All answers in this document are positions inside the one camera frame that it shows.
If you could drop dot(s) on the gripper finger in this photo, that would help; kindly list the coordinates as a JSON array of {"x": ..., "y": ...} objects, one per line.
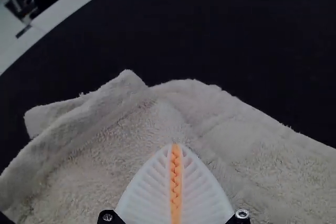
[
  {"x": 202, "y": 195},
  {"x": 149, "y": 195}
]

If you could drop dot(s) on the pale towel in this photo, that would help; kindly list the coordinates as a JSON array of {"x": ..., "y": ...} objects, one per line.
[{"x": 92, "y": 155}]

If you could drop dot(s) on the black mat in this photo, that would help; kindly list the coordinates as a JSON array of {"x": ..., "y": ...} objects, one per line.
[{"x": 210, "y": 24}]

